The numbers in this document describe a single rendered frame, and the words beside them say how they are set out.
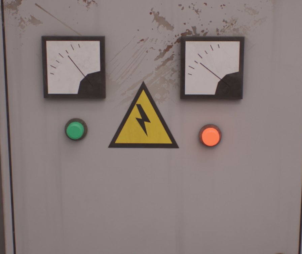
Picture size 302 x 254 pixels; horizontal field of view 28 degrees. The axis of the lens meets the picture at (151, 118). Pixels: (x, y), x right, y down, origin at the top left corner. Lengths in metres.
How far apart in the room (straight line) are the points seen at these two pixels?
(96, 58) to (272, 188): 0.29
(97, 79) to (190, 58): 0.12
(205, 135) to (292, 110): 0.12
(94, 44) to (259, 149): 0.26
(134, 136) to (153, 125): 0.03
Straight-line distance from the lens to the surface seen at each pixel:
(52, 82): 0.80
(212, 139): 0.80
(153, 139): 0.81
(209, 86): 0.79
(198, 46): 0.78
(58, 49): 0.80
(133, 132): 0.81
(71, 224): 0.86
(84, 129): 0.81
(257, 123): 0.82
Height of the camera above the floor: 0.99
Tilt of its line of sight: 12 degrees down
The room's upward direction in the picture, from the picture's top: straight up
